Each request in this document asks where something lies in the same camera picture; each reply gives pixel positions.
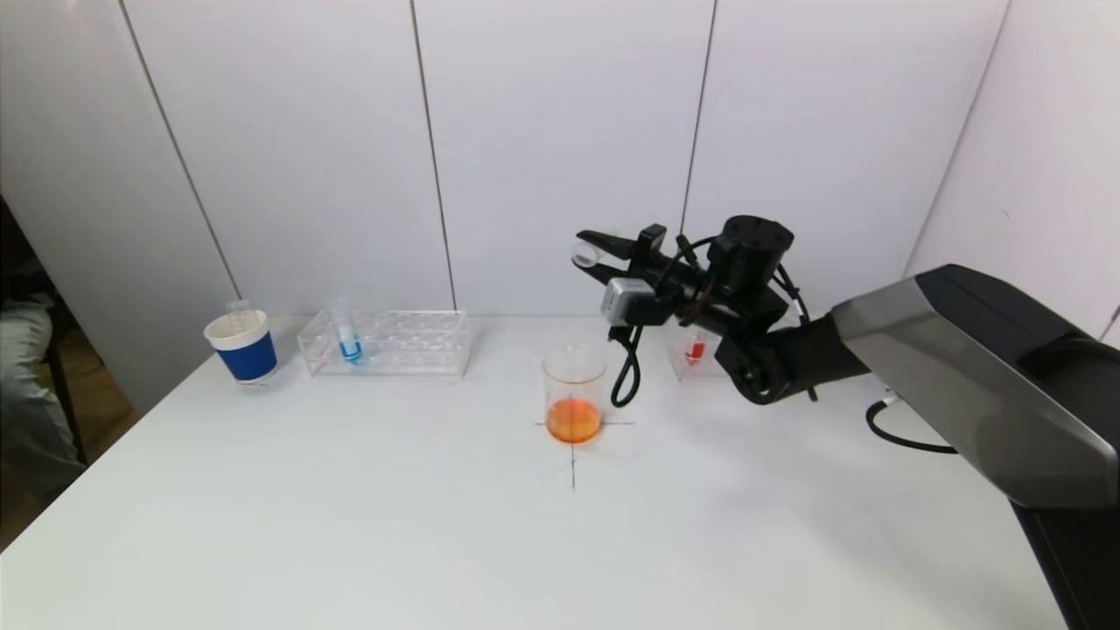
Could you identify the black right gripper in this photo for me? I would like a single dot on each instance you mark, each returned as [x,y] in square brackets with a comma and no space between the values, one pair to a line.
[648,248]

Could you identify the yellow pigment test tube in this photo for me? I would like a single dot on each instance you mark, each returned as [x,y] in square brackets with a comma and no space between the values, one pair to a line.
[582,255]

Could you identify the orange pigment test tube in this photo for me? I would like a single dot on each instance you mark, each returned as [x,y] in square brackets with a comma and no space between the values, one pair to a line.
[236,311]

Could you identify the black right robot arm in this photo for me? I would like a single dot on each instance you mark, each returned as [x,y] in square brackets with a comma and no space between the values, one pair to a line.
[962,385]

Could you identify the red pigment test tube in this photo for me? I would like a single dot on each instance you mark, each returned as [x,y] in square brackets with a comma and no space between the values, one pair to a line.
[695,352]

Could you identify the clear acrylic test tube rack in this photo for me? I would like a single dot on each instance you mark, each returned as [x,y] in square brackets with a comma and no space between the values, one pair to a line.
[682,367]
[394,352]

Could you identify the clear glass beaker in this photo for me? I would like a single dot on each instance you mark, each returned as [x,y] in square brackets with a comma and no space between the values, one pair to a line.
[573,422]

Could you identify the blue pigment test tube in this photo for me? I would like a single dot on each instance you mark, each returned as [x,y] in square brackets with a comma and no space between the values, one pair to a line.
[351,352]

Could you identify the white paper cup blue sleeve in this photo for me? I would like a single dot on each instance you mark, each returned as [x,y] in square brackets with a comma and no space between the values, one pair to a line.
[249,359]

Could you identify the person in grey clothes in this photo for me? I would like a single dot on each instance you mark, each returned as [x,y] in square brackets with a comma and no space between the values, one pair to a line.
[26,420]

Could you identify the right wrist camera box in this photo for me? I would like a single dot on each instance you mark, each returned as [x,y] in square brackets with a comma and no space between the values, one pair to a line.
[626,302]

